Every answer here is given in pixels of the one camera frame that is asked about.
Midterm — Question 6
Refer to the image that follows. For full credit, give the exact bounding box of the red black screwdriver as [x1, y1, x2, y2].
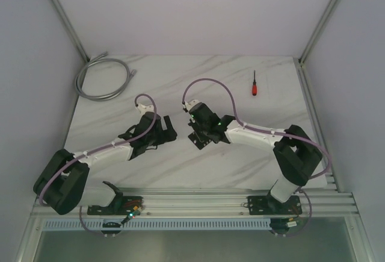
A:
[251, 70, 258, 96]

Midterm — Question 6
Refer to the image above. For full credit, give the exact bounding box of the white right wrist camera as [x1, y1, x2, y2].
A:
[182, 99, 201, 113]

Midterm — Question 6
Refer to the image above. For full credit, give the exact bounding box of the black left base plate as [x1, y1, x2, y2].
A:
[87, 196, 143, 216]

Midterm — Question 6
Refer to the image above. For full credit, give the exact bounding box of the aluminium frame rail right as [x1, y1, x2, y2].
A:
[293, 58, 340, 192]

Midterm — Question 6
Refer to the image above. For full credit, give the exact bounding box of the white slotted cable duct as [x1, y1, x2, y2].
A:
[42, 218, 271, 231]

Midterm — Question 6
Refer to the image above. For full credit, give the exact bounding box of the aluminium front mounting rail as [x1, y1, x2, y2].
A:
[122, 188, 359, 217]

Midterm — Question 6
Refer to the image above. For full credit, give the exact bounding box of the black fuse box base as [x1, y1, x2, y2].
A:
[188, 132, 211, 150]

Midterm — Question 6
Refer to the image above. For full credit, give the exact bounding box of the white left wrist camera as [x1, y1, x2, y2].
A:
[135, 103, 154, 116]

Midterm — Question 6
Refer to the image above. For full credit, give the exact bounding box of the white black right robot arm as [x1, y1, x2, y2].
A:
[183, 99, 322, 214]

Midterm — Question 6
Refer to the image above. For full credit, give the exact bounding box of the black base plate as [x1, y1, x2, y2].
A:
[245, 195, 303, 216]
[87, 196, 143, 216]

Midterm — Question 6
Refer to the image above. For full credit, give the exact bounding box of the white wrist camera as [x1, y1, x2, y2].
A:
[182, 99, 201, 113]
[135, 103, 154, 116]

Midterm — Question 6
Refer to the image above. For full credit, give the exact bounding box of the aluminium frame post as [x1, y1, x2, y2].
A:
[298, 0, 341, 65]
[49, 0, 89, 62]

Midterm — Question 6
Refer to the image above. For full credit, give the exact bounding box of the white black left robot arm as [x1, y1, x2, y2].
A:
[33, 112, 177, 215]

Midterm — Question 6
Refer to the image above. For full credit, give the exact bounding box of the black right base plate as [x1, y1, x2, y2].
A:
[245, 195, 303, 216]

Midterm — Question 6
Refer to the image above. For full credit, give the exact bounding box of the aluminium frame post right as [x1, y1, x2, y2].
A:
[298, 0, 341, 65]

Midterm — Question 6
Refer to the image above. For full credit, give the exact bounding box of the aluminium frame post left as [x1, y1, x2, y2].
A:
[49, 0, 89, 62]

